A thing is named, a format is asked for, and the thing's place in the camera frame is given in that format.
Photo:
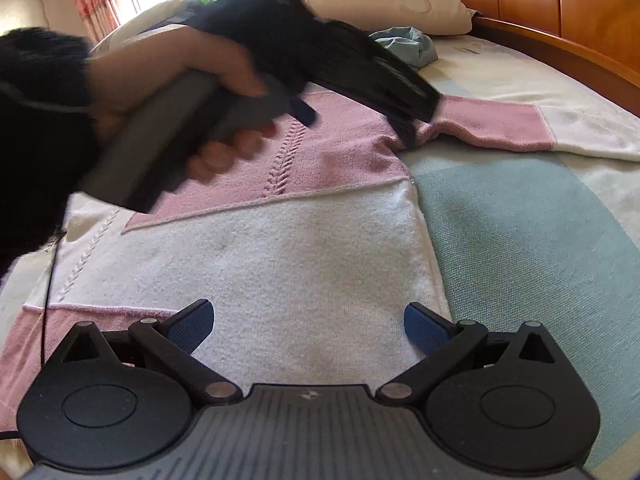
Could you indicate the blue cap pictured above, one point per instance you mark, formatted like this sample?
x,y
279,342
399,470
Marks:
x,y
405,45

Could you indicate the long beige floral pillow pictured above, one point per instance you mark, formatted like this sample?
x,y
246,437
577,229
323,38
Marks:
x,y
380,0

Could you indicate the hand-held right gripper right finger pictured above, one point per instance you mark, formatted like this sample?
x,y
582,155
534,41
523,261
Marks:
x,y
425,327

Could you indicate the pink and white sweater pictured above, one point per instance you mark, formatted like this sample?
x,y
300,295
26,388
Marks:
x,y
310,240

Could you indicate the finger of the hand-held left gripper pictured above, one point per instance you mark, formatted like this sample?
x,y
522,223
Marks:
x,y
404,132

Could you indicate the person's left hand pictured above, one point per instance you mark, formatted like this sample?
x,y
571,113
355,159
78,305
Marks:
x,y
150,65

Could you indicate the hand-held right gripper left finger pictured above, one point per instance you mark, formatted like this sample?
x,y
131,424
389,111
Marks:
x,y
192,325

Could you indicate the pastel checked bedsheet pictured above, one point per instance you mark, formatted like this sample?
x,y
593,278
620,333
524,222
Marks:
x,y
525,220

